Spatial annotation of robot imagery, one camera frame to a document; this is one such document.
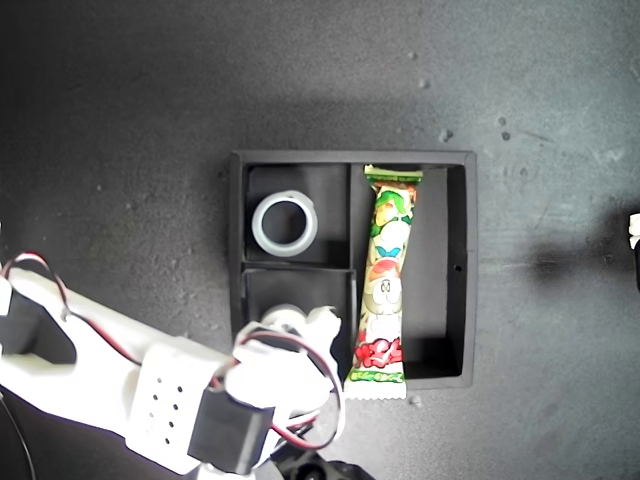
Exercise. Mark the white tape roll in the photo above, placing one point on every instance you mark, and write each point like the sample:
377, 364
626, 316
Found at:
285, 251
282, 312

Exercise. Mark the snack bar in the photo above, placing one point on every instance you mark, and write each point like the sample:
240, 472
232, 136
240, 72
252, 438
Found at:
385, 300

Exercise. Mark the black tray with wells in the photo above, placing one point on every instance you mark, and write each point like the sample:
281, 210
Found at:
435, 250

